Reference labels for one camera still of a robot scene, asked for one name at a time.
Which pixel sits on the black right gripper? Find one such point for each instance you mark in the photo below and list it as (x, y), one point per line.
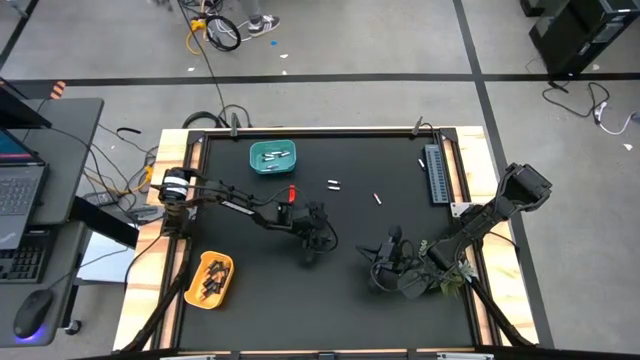
(390, 260)

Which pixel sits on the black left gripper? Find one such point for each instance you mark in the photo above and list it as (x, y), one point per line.
(312, 222)

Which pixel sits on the clear and red lip gloss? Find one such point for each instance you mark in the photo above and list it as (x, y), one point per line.
(377, 199)

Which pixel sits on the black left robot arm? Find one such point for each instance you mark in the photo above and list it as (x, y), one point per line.
(240, 205)

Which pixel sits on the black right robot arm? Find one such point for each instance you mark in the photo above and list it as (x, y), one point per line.
(485, 215)

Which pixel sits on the red tag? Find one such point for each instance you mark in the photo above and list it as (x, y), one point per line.
(292, 194)

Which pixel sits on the artificial succulent plant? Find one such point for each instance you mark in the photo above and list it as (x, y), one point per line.
(450, 285)

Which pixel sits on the silver mounting plate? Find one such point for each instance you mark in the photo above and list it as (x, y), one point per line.
(460, 209)

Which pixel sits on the teal plastic bin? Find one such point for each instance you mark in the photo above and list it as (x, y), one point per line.
(257, 167)

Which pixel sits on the yellow plastic bin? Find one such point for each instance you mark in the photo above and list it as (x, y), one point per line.
(197, 295)

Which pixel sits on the white panel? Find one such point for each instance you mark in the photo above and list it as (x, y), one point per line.
(105, 260)

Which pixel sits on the grey power strip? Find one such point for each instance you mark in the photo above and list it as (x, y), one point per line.
(100, 198)

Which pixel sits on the person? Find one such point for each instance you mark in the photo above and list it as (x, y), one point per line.
(262, 25)

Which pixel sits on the black caster wheel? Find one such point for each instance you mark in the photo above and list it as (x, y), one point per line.
(73, 327)

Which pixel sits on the dark grey desk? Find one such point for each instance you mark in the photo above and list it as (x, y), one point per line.
(60, 260)
(70, 150)

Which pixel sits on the black computer mouse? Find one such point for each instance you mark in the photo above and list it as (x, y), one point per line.
(32, 312)

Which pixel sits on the black keyboard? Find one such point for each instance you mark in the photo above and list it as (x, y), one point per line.
(22, 262)

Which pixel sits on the black computer tower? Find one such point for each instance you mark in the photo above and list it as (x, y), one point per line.
(575, 35)

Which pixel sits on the black laptop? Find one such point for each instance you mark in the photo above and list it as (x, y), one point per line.
(20, 195)

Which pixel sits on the orange black striped marker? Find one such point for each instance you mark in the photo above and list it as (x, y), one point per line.
(58, 90)

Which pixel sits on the black computer monitor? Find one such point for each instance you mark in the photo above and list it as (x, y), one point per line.
(15, 112)

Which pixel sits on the black diagonal frame strut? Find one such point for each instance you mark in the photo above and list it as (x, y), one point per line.
(497, 315)
(160, 307)

